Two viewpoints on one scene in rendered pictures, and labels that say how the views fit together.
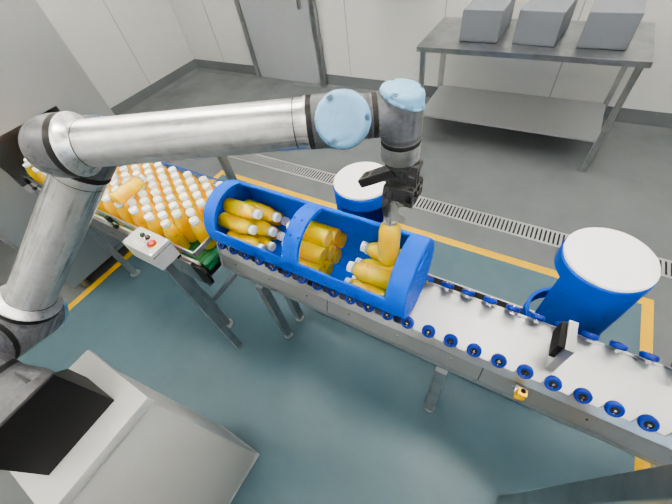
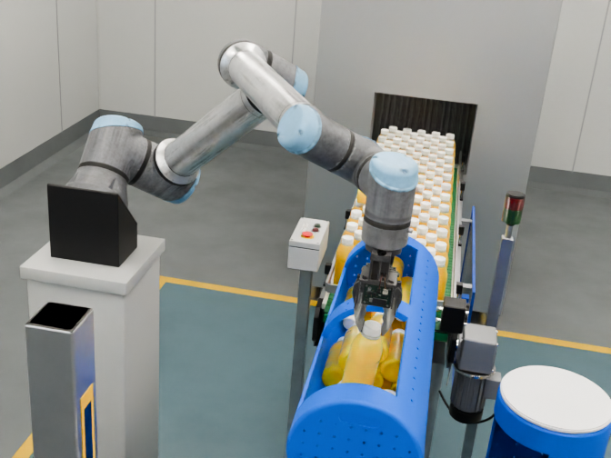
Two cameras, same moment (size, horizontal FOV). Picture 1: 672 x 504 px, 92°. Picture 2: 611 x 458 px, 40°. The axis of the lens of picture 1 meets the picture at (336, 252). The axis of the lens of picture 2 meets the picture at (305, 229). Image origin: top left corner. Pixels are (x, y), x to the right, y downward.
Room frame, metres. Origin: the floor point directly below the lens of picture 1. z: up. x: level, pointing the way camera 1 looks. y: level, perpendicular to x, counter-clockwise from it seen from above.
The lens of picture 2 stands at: (-0.23, -1.38, 2.20)
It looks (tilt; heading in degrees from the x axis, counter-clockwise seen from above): 24 degrees down; 60
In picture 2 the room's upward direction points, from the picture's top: 5 degrees clockwise
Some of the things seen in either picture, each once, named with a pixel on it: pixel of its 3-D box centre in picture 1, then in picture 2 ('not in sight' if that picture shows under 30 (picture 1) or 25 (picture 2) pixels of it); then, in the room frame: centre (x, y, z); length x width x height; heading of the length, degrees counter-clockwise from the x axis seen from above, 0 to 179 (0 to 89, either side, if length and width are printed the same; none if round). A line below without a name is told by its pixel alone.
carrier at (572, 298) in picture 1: (558, 318); not in sight; (0.55, -0.91, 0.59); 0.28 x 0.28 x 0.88
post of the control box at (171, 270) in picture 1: (206, 309); (296, 383); (1.05, 0.78, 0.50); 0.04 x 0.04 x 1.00; 51
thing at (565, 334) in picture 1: (558, 345); not in sight; (0.31, -0.60, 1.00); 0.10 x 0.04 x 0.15; 141
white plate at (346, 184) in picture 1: (362, 180); (555, 397); (1.22, -0.19, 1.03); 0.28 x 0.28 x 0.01
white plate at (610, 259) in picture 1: (609, 257); not in sight; (0.55, -0.91, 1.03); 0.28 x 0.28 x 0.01
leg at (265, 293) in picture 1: (276, 312); not in sight; (1.05, 0.43, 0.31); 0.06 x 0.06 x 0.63; 51
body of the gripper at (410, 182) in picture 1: (402, 179); (379, 272); (0.63, -0.20, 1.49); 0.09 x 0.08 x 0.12; 51
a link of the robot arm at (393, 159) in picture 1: (401, 149); (386, 232); (0.64, -0.20, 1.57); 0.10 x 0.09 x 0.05; 141
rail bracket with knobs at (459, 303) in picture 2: not in sight; (451, 316); (1.33, 0.35, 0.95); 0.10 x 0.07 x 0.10; 141
